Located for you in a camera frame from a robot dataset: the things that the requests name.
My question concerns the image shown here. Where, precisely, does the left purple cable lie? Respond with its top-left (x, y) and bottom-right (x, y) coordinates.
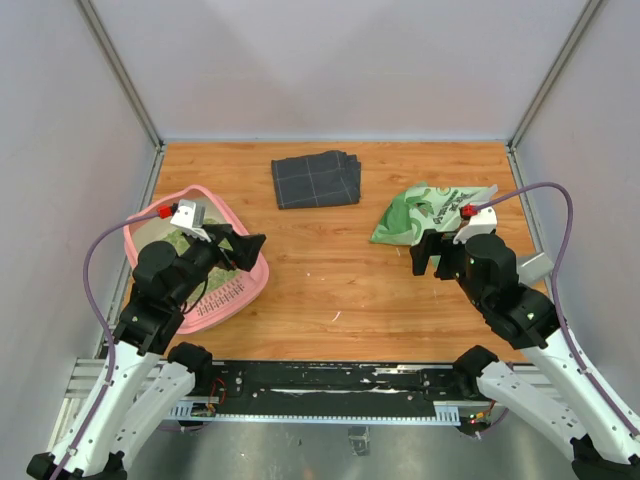
top-left (48, 219), bottom-right (174, 480)

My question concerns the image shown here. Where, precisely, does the green cat litter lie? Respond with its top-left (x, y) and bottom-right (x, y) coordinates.
top-left (161, 229), bottom-right (239, 311)

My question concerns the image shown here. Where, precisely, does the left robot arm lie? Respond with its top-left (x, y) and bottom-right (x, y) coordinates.
top-left (27, 224), bottom-right (266, 479)

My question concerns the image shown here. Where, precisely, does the dark checked folded cloth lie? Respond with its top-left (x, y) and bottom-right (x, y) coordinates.
top-left (271, 150), bottom-right (361, 210)

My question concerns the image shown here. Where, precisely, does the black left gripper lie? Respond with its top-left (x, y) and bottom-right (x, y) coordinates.
top-left (171, 224), bottom-right (266, 306)

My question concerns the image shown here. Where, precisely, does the grey metal scoop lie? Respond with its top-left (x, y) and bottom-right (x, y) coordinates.
top-left (516, 252), bottom-right (554, 287)

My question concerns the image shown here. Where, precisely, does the green litter bag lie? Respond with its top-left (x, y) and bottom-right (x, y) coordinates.
top-left (370, 182), bottom-right (498, 246)

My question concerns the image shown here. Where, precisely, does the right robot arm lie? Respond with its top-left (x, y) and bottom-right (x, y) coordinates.
top-left (410, 230), bottom-right (639, 479)

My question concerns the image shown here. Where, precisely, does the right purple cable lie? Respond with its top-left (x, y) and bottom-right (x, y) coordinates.
top-left (474, 182), bottom-right (640, 441)

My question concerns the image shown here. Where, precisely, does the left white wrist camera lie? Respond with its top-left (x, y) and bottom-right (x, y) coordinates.
top-left (156, 199), bottom-right (211, 243)

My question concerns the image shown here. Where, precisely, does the pink litter box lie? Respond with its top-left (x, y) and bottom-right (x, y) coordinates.
top-left (123, 185), bottom-right (269, 335)

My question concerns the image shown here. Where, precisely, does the purple cable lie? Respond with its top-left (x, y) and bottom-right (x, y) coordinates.
top-left (48, 219), bottom-right (174, 480)
top-left (474, 182), bottom-right (640, 441)

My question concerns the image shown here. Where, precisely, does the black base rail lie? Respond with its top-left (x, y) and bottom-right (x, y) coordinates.
top-left (64, 357), bottom-right (606, 426)

